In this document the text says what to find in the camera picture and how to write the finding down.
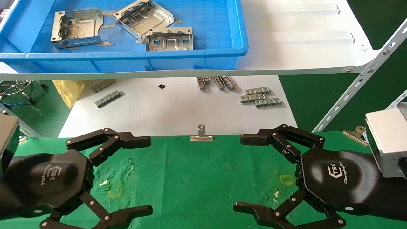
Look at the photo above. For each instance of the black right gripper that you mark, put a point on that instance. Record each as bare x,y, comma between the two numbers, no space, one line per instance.
337,178

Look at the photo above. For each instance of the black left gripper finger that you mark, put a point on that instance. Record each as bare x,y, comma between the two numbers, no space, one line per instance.
133,141

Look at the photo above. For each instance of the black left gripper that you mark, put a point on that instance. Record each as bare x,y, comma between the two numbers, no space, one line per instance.
47,181

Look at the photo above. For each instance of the metal bracket with slotted side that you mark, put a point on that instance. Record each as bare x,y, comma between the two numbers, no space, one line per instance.
143,16

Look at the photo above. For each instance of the small metal strip part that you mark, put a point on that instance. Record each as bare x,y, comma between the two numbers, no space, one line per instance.
218,83
202,82
103,86
252,98
229,83
268,102
107,99
257,91

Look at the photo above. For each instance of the white work table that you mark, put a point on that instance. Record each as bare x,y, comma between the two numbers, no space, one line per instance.
178,108

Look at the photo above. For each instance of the green table cloth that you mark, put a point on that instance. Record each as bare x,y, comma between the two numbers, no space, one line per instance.
197,178

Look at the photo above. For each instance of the yellow cloth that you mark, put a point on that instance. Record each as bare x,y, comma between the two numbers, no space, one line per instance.
68,92

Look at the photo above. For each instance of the grey slotted metal brace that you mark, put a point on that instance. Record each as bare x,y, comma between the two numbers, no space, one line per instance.
29,131

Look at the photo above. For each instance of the small black connector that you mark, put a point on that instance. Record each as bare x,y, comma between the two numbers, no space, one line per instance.
44,86
31,100

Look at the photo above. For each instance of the long white slotted brace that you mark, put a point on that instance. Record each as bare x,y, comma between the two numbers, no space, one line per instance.
359,81

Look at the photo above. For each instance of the blue plastic bin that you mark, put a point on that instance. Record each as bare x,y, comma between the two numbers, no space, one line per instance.
206,19

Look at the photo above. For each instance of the white metal shelf board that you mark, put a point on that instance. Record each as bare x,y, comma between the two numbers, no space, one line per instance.
302,38

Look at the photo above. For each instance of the short white slotted brace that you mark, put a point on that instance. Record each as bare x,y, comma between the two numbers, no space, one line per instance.
399,100

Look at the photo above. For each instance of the metal bracket with square holes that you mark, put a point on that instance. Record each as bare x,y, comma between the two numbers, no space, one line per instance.
168,43

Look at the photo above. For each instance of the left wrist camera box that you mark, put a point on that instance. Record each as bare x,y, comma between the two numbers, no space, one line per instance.
9,140

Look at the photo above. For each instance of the metal bracket with tall end wall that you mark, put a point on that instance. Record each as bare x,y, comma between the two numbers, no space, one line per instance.
79,28

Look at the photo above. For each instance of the right wrist camera box silver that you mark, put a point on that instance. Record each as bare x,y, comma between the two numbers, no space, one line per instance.
388,143

